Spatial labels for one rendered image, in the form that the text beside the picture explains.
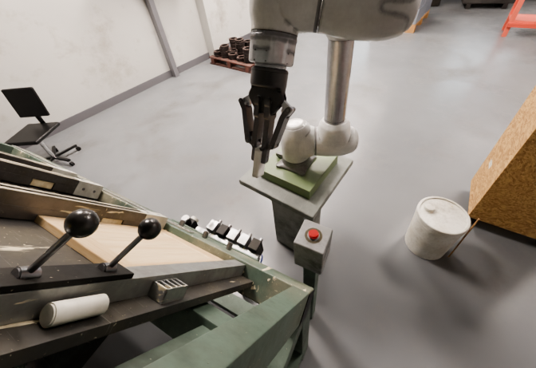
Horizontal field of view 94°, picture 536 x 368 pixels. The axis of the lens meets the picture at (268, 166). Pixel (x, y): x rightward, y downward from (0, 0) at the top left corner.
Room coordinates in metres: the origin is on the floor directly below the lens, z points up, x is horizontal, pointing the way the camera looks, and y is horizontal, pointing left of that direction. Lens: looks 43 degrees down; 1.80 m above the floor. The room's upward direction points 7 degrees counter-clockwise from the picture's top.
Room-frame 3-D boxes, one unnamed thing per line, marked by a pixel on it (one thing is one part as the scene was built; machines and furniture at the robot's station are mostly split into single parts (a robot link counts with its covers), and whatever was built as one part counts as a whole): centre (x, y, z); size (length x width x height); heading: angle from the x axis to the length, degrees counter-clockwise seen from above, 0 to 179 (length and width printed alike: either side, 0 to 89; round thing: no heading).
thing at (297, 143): (1.06, -0.18, 0.98); 0.18 x 0.16 x 0.22; 76
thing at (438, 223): (0.86, -1.10, 0.24); 0.32 x 0.30 x 0.47; 48
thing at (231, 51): (5.04, 0.23, 0.20); 1.13 x 0.80 x 0.41; 48
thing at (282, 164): (1.08, -0.15, 0.84); 0.22 x 0.18 x 0.06; 53
